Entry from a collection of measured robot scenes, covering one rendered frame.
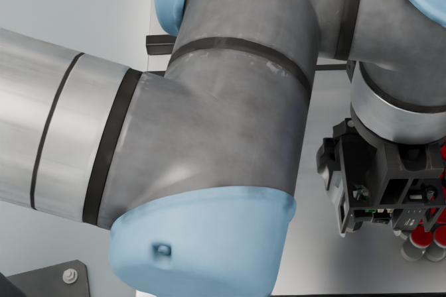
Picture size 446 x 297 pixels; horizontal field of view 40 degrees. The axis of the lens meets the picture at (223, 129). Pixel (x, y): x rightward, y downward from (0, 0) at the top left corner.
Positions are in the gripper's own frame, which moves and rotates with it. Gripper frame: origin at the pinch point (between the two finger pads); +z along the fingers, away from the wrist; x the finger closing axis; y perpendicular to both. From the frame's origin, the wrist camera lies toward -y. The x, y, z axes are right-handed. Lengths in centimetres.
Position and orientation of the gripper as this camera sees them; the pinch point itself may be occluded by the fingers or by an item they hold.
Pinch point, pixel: (358, 196)
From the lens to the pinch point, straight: 62.2
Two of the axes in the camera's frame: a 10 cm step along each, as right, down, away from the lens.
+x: 10.0, -0.2, -0.3
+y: 0.1, 8.6, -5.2
